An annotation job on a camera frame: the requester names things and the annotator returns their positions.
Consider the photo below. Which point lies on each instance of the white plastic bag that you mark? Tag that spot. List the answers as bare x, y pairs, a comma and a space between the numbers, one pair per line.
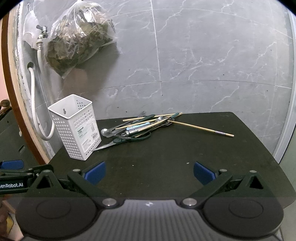
30, 32

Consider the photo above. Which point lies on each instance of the wooden chopstick with band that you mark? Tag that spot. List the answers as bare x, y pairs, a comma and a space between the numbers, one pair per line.
202, 128

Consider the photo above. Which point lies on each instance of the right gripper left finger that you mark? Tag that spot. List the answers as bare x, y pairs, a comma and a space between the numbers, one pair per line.
82, 186

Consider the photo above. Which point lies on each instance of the metal wall tap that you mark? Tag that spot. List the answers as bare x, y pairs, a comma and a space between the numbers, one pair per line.
44, 30

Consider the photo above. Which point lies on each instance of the green handled scissors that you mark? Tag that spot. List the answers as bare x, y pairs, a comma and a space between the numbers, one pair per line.
120, 140

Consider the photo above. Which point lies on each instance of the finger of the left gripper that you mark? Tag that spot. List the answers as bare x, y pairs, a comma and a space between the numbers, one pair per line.
12, 165

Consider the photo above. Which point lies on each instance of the plastic bag of dried leaves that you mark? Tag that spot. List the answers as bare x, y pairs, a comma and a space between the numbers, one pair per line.
81, 31

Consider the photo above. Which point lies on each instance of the large steel spoon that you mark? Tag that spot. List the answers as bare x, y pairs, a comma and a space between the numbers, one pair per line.
110, 132

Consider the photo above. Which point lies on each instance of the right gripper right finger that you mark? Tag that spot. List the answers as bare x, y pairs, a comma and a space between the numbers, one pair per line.
213, 182

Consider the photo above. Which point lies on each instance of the white perforated utensil caddy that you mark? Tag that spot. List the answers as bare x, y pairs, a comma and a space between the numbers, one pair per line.
76, 125

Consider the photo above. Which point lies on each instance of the steel fork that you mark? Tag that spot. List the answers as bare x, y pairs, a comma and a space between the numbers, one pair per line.
142, 114

